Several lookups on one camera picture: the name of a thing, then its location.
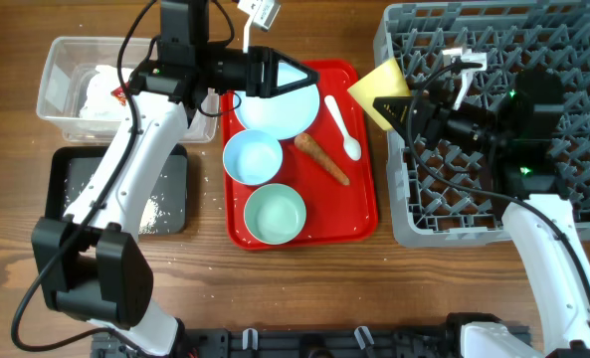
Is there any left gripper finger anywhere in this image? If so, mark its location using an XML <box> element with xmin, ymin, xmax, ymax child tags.
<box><xmin>273</xmin><ymin>50</ymin><xmax>319</xmax><ymax>83</ymax></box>
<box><xmin>272</xmin><ymin>79</ymin><xmax>318</xmax><ymax>97</ymax></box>

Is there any light blue plate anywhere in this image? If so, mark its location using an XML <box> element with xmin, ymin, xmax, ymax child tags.
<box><xmin>233</xmin><ymin>85</ymin><xmax>320</xmax><ymax>140</ymax></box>

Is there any yellow plastic cup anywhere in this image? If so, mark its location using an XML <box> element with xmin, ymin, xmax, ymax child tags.
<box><xmin>347</xmin><ymin>58</ymin><xmax>411</xmax><ymax>131</ymax></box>

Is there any light blue bowl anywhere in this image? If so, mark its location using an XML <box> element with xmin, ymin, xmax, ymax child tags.
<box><xmin>222</xmin><ymin>129</ymin><xmax>284</xmax><ymax>186</ymax></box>

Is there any green bowl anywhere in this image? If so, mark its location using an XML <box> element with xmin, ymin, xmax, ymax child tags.
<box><xmin>243</xmin><ymin>183</ymin><xmax>307</xmax><ymax>246</ymax></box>

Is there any red snack wrapper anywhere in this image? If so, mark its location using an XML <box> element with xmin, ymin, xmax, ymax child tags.
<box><xmin>111</xmin><ymin>87</ymin><xmax>126</xmax><ymax>106</ymax></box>

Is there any white napkin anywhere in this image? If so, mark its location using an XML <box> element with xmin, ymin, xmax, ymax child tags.
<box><xmin>79</xmin><ymin>65</ymin><xmax>129</xmax><ymax>120</ymax></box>

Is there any white rice pile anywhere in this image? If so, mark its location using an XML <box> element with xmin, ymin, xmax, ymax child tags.
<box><xmin>138</xmin><ymin>198</ymin><xmax>161</xmax><ymax>235</ymax></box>

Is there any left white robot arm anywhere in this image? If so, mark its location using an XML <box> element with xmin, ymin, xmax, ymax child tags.
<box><xmin>28</xmin><ymin>1</ymin><xmax>319</xmax><ymax>357</ymax></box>

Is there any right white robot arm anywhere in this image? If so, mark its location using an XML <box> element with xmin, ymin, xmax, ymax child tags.
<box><xmin>367</xmin><ymin>60</ymin><xmax>590</xmax><ymax>357</ymax></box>

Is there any grey dishwasher rack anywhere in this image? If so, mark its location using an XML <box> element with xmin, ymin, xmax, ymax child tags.
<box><xmin>373</xmin><ymin>1</ymin><xmax>590</xmax><ymax>247</ymax></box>

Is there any black waste tray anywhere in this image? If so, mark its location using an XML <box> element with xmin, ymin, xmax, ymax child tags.
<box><xmin>45</xmin><ymin>145</ymin><xmax>188</xmax><ymax>235</ymax></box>

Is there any white plastic spoon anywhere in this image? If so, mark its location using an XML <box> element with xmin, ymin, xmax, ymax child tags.
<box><xmin>323</xmin><ymin>95</ymin><xmax>362</xmax><ymax>161</ymax></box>

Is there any red plastic tray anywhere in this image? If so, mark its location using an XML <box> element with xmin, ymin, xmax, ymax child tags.
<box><xmin>219</xmin><ymin>59</ymin><xmax>379</xmax><ymax>251</ymax></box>

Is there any clear plastic bin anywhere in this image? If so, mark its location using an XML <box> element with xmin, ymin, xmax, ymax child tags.
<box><xmin>36</xmin><ymin>37</ymin><xmax>217</xmax><ymax>143</ymax></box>

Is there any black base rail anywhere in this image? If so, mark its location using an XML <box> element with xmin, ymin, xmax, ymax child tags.
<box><xmin>90</xmin><ymin>325</ymin><xmax>533</xmax><ymax>358</ymax></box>

